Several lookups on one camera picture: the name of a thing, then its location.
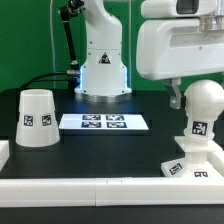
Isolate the white right rail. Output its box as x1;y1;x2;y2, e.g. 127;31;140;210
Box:
208;153;224;177

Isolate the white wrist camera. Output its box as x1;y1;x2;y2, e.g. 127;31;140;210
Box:
141;0;224;18

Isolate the white front rail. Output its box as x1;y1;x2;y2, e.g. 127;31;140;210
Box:
0;178;224;208

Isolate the grey hanging cable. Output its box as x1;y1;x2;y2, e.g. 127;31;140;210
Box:
49;0;56;73

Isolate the white marker plate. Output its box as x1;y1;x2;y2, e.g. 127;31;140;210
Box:
59;114;148;130

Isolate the black cable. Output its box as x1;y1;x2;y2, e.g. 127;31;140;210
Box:
20;70;81;91

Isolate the black camera stand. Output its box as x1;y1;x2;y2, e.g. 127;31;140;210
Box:
59;0;84;75

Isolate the white lamp base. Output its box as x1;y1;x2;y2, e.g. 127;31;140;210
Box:
161;136;222;178

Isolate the white lamp shade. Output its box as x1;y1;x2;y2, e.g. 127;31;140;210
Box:
16;89;60;147

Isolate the white left rail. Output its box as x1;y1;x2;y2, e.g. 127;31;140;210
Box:
0;140;9;171

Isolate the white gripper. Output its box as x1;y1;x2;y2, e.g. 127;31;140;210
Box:
136;19;224;109

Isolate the white lamp bulb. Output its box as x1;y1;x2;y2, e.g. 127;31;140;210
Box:
184;80;224;142

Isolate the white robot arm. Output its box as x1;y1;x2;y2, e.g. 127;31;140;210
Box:
75;0;224;109

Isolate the white rail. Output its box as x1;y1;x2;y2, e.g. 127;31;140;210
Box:
0;140;9;171
0;178;224;208
208;153;224;177

